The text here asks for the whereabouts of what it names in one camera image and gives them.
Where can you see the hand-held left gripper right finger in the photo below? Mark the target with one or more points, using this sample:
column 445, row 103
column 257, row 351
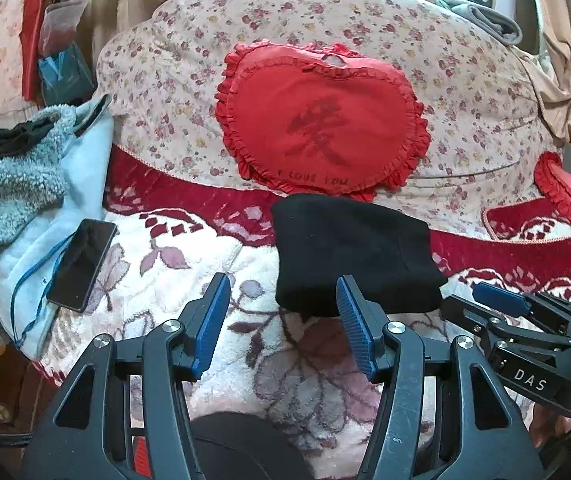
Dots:
column 358, row 325

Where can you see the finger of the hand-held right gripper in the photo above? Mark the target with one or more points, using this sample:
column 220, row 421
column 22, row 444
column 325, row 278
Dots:
column 500, row 297
column 475, row 317

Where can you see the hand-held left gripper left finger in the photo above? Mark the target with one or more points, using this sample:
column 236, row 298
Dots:
column 210, row 325

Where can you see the black pants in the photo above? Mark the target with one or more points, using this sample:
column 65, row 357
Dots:
column 350, row 250

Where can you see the person's right hand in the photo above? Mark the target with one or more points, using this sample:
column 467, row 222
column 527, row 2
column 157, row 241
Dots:
column 558, row 427

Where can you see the red and white plush blanket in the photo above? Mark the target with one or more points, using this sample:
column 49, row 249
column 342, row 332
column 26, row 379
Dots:
column 165, row 270

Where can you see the small red frilled pillow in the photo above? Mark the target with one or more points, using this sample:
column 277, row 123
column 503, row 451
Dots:
column 563, row 185

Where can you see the black smartphone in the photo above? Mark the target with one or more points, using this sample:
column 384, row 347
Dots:
column 82, row 265

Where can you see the large red heart pillow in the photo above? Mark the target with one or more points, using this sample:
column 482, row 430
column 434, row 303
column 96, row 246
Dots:
column 315, row 110

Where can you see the light blue fleece jacket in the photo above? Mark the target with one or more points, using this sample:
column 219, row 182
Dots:
column 20, row 200

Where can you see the beige hanging cloth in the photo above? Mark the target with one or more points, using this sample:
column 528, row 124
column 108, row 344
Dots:
column 560, row 60

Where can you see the floral quilt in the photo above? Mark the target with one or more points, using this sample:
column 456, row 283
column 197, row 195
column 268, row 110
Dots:
column 190, row 60

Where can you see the black cloth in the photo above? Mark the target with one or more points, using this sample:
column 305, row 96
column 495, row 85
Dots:
column 10, row 142

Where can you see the grey folded cloth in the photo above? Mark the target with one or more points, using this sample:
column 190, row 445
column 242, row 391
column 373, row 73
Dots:
column 490, row 20

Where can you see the plastic bag with blue contents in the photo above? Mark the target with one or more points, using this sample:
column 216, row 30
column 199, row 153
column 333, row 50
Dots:
column 65, row 70

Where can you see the red cloth strip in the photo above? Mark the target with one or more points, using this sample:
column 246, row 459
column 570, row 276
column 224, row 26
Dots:
column 32, row 35

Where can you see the brown wooden bed frame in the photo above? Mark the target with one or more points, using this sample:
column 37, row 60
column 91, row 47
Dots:
column 10, row 385

